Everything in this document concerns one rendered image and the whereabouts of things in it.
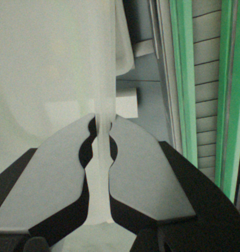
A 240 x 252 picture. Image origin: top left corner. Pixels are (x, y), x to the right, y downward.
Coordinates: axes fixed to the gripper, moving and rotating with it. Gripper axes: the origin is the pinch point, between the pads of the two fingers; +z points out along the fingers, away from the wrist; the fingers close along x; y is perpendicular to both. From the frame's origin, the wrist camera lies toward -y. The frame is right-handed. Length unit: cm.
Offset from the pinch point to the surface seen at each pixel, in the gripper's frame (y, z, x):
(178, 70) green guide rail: 2.1, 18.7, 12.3
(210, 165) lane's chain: 26.9, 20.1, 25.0
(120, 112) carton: 15.5, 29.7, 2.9
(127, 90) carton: 11.0, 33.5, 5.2
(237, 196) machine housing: 50, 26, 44
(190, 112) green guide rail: 7.3, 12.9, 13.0
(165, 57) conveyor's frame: 0.7, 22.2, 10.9
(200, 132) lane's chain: 16.8, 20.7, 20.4
